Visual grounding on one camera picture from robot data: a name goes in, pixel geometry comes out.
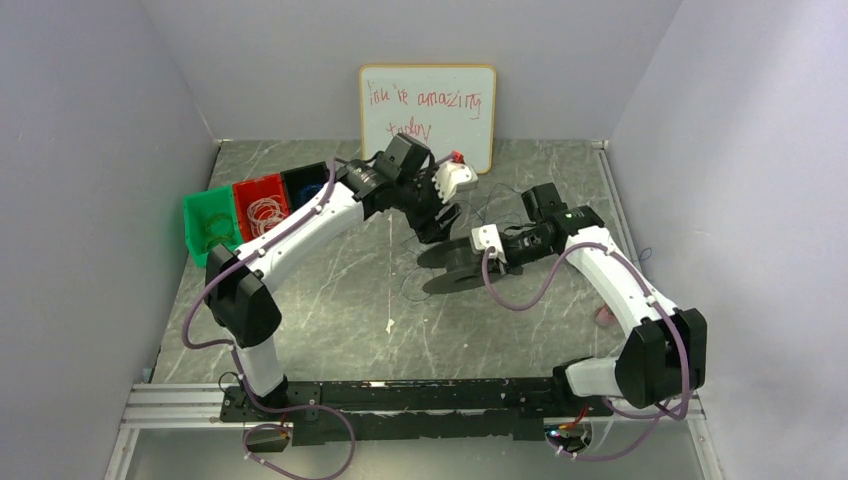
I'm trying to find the black cable spool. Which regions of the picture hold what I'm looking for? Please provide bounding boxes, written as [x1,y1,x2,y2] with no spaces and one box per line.
[416,237,484,295]

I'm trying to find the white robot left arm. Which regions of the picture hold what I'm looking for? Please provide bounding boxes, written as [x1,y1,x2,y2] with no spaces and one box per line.
[202,134,478,411]

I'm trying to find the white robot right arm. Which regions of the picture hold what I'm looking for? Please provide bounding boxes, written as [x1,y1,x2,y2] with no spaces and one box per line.
[501,183,707,408]

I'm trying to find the whiteboard with red writing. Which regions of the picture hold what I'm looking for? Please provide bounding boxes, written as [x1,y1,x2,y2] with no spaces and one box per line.
[359,64,497,174]

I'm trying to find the pink small bottle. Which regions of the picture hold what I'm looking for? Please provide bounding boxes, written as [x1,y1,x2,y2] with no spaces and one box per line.
[595,305,617,327]

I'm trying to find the black plastic bin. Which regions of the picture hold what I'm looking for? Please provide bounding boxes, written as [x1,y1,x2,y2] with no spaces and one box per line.
[279,162,329,212]

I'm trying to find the red plastic bin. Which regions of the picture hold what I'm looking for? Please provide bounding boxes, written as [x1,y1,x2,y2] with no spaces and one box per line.
[232,173,290,242]

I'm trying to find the green plastic bin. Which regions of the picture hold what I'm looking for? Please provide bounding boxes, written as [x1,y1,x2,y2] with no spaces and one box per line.
[183,186,243,268]

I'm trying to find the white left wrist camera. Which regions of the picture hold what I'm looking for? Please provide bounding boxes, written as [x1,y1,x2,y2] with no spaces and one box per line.
[433,150,478,205]

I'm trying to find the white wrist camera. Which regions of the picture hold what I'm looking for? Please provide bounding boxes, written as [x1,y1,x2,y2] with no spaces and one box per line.
[433,150,478,205]
[470,224,507,265]

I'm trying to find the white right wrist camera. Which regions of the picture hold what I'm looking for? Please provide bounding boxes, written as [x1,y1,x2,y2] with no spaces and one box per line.
[470,224,507,265]

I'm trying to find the white coiled cables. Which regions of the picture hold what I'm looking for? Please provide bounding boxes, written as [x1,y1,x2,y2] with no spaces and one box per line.
[246,195,291,236]

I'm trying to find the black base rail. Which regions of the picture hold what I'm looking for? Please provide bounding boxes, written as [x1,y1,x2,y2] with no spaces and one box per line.
[219,377,611,446]

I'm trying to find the green coiled cables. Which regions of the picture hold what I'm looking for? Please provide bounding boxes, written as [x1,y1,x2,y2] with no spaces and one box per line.
[201,213,240,253]

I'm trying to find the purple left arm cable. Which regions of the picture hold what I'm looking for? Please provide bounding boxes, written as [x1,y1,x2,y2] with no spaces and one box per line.
[181,155,360,480]

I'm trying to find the aluminium frame rail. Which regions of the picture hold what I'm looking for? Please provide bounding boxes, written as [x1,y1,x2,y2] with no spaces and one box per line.
[104,383,725,479]

